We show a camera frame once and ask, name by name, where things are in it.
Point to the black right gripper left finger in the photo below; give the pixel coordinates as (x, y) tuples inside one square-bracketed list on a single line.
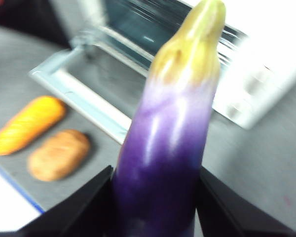
[(84, 207)]

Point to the orange corn cob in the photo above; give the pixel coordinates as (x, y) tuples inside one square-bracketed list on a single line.
[(27, 126)]

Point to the purple eggplant with green stem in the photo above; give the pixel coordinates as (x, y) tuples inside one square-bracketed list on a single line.
[(165, 138)]

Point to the brown potato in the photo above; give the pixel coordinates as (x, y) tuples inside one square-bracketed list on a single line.
[(59, 155)]

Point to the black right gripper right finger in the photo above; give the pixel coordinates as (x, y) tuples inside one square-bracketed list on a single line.
[(227, 212)]

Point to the beige oven dial knob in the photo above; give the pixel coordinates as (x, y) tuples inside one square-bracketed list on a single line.
[(235, 110), (257, 77)]

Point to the cream white toaster oven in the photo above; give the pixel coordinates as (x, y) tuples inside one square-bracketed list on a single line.
[(266, 93)]

